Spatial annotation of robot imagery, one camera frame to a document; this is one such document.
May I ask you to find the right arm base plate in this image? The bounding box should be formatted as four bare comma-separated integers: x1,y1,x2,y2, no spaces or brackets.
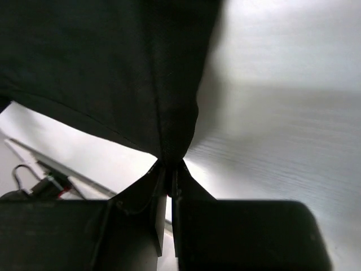
1,164,73,200

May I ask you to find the black pleated skirt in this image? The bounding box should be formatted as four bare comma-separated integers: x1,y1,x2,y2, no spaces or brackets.
1,1,221,166

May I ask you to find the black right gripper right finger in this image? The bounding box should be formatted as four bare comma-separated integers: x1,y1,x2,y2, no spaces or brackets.
171,162,332,270

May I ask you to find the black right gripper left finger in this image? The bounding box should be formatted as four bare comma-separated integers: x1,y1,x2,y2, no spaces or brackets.
1,163,166,270

